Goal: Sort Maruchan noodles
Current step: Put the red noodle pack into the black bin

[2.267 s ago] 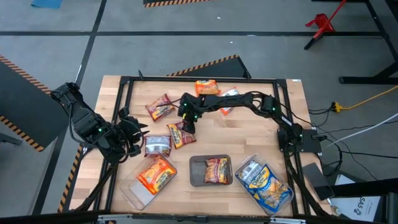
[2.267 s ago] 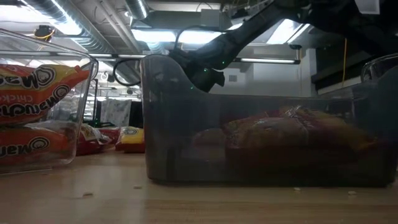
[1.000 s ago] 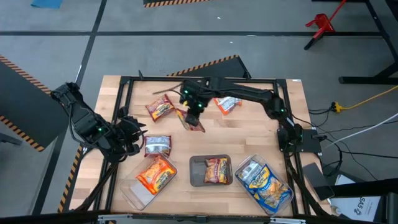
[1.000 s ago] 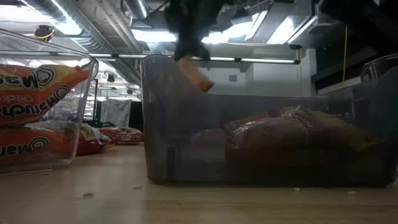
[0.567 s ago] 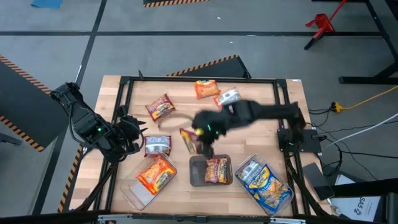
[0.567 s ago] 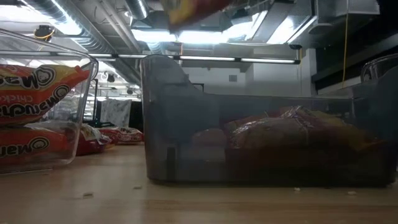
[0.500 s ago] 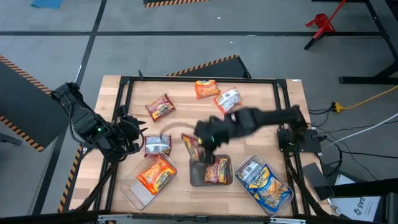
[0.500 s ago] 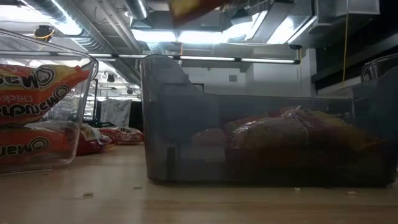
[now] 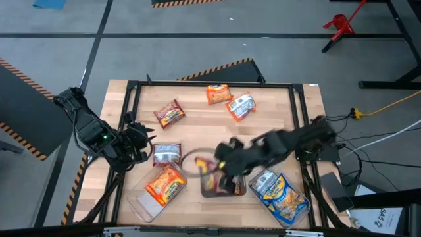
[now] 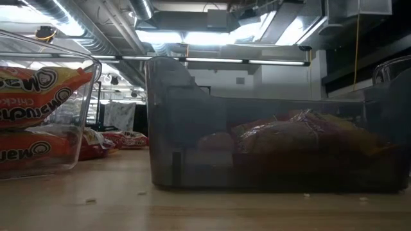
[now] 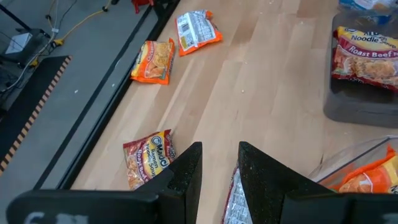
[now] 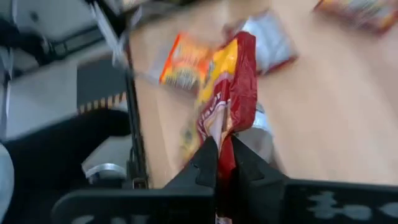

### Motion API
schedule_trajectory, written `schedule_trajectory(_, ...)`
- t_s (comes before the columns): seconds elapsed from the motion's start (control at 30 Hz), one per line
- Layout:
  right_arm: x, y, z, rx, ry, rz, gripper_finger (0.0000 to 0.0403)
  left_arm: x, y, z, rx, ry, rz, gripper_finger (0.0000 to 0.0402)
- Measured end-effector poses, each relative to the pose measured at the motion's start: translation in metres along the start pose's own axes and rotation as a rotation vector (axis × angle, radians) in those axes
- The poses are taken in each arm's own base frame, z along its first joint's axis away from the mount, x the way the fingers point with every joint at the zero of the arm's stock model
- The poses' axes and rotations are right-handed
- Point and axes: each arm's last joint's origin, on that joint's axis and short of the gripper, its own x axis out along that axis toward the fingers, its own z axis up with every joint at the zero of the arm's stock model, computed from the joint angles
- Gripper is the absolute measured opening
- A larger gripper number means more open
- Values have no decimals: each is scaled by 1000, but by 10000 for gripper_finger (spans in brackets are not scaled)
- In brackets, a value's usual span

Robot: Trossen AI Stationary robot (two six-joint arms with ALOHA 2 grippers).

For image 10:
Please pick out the silver round air duct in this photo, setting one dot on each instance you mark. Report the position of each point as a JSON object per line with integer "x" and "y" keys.
{"x": 141, "y": 8}

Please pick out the clear plastic bin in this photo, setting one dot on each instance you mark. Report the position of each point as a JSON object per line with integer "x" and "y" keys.
{"x": 91, "y": 128}
{"x": 391, "y": 69}

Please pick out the orange Maruchan chicken noodle pack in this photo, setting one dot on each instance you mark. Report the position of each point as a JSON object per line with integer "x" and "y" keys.
{"x": 32, "y": 96}
{"x": 32, "y": 150}

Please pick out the large ribbed air duct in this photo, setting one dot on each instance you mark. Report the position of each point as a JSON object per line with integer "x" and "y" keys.
{"x": 93, "y": 45}

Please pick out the grey ceiling box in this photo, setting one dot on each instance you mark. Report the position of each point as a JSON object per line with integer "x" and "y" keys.
{"x": 218, "y": 19}

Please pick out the long LED tube light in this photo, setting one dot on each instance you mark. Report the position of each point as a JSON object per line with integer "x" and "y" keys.
{"x": 224, "y": 60}

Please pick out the white cloth cover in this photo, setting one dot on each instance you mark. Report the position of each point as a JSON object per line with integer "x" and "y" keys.
{"x": 120, "y": 115}

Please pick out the bright ceiling light panel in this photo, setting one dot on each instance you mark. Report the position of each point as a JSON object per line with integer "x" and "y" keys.
{"x": 298, "y": 32}
{"x": 180, "y": 37}

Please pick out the white noodle crumb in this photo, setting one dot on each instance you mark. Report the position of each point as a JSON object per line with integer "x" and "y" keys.
{"x": 306, "y": 194}
{"x": 363, "y": 199}

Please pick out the grey translucent plastic bin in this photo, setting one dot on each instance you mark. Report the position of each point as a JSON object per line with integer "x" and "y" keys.
{"x": 192, "y": 112}

